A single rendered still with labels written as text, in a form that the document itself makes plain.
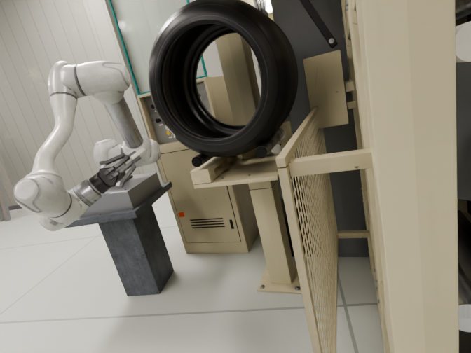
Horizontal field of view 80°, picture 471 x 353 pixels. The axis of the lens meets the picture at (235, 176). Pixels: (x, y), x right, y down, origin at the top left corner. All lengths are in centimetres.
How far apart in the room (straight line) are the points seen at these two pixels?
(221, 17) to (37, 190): 78
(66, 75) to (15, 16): 453
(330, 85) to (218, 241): 141
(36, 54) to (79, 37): 82
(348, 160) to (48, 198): 85
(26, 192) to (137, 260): 111
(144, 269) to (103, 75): 121
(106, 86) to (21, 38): 454
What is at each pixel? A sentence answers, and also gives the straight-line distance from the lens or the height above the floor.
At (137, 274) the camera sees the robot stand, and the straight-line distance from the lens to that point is 206.
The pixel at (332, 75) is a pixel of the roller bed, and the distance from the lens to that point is 129.
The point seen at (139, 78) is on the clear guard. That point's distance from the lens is 216.
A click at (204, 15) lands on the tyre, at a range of 109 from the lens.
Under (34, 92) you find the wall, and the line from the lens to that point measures 581.
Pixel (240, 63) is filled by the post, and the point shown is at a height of 126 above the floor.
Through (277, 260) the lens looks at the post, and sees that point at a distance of 172.
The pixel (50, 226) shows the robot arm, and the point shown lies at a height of 84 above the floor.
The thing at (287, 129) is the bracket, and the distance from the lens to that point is 138.
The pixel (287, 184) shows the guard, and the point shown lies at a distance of 53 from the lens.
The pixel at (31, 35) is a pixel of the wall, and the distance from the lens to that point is 574.
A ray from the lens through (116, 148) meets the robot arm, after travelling 185.
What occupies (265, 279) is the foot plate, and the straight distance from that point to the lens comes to 187.
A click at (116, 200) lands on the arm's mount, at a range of 174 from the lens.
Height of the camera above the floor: 113
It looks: 16 degrees down
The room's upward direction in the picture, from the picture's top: 13 degrees counter-clockwise
